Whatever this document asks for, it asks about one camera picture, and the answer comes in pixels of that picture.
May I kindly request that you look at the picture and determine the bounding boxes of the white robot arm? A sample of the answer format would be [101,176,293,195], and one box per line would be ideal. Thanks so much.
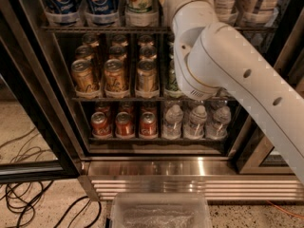
[161,0,304,182]

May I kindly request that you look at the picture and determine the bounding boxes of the green can front left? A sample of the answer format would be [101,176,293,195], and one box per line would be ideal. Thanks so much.
[166,60,179,91]

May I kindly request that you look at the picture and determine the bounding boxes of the gold can front right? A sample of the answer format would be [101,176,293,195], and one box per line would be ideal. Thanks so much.
[137,60,157,92]

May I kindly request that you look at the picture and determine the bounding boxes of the gold can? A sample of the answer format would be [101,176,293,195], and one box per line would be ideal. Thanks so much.
[71,59,98,93]
[104,59,126,92]
[137,60,157,92]

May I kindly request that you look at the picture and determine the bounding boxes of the gold can front middle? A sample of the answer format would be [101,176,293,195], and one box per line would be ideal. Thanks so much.
[104,59,126,92]

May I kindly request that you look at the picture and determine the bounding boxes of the gold can front left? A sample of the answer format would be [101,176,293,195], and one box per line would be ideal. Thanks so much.
[71,59,98,93]

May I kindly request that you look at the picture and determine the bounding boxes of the orange can front right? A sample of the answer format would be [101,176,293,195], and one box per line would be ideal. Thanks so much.
[140,112,157,136]

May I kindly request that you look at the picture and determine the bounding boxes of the orange can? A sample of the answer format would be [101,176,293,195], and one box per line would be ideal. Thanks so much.
[115,112,134,136]
[140,112,157,136]
[91,112,111,136]

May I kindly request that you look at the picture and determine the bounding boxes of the orange can front middle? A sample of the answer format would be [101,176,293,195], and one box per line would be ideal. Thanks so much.
[115,112,134,136]

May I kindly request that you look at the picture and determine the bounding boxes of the orange can front left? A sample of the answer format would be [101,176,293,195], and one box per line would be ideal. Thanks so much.
[91,112,111,136]

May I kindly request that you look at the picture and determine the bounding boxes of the steel fridge base grille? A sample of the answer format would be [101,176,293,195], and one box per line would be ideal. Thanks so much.
[79,157,304,201]

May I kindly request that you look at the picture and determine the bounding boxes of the open fridge glass door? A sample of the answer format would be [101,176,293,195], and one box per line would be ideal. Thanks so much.
[0,0,82,183]

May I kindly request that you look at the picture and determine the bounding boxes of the clear plastic bin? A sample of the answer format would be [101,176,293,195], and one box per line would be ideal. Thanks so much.
[110,193,213,228]

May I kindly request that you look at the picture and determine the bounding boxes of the top wire shelf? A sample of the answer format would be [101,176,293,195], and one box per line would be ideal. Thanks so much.
[41,26,277,34]

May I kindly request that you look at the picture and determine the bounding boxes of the wire shelf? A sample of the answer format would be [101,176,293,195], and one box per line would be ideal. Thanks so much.
[72,97,237,102]
[41,26,277,34]
[89,138,225,144]

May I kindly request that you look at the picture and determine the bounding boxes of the middle wire shelf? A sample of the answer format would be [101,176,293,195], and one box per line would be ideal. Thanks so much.
[72,97,237,102]

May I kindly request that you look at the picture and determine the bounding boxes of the bottom wire shelf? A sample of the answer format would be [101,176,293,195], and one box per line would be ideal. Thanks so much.
[89,138,225,144]

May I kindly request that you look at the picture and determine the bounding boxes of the orange cable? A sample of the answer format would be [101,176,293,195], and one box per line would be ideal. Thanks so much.
[265,199,304,220]

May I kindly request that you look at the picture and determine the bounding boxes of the black cables on floor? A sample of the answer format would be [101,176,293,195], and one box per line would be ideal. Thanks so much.
[0,126,103,228]

